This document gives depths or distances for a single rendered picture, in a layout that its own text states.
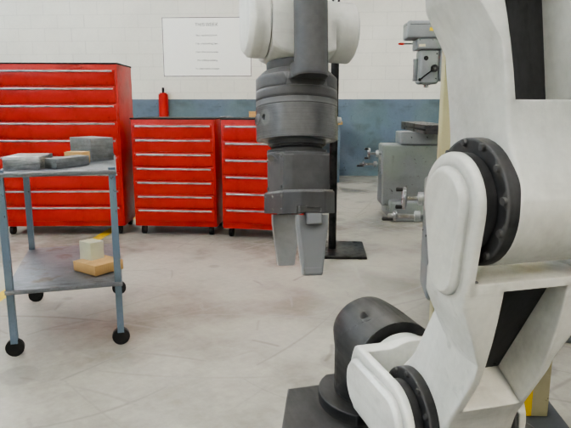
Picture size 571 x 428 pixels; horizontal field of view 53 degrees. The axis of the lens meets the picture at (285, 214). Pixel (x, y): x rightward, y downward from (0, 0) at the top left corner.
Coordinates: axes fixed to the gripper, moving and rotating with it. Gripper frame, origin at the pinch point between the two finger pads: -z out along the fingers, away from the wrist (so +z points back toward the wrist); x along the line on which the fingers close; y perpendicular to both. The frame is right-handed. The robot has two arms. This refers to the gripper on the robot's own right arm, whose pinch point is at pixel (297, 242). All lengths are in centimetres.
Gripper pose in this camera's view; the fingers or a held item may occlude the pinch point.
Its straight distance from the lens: 62.4
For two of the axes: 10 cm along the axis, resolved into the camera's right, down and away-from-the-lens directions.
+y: 9.7, -0.1, 2.4
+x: 2.4, 0.0, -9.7
